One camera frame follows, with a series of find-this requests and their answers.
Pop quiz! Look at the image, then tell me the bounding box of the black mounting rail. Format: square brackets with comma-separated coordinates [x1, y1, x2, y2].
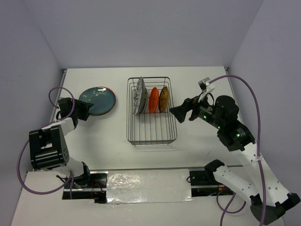
[62, 168, 225, 204]

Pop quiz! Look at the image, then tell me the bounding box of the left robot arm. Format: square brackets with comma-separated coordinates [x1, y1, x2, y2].
[29, 97, 93, 188]

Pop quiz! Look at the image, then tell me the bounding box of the orange plate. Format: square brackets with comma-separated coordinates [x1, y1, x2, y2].
[149, 87, 159, 113]

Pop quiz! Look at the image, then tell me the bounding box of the red plate with teal flower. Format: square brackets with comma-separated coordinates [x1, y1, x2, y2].
[90, 111, 112, 116]

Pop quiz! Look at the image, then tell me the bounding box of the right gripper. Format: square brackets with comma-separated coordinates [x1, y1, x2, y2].
[169, 90, 224, 129]

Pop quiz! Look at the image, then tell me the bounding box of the speckled white plate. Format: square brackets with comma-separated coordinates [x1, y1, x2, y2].
[134, 77, 145, 114]

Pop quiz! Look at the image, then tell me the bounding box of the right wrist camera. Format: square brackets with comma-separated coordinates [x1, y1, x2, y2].
[198, 77, 215, 102]

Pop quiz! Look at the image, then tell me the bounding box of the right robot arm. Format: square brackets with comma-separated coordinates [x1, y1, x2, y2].
[170, 96, 301, 226]

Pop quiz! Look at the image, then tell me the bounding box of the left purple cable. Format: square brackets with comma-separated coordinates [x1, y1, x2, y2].
[16, 87, 76, 200]

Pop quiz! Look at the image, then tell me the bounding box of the wire dish rack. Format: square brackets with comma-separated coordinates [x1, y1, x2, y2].
[127, 76, 177, 146]

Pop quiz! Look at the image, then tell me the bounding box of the dark green plate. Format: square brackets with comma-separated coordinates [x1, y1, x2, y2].
[79, 87, 117, 114]

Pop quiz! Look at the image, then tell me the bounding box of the yellow brown plate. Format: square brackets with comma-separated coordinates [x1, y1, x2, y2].
[158, 87, 170, 113]

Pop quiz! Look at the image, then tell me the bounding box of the small blue patterned plate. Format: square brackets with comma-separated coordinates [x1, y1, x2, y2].
[139, 88, 148, 113]

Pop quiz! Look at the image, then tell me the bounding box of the silver foil tape patch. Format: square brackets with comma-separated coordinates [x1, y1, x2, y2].
[106, 169, 193, 204]

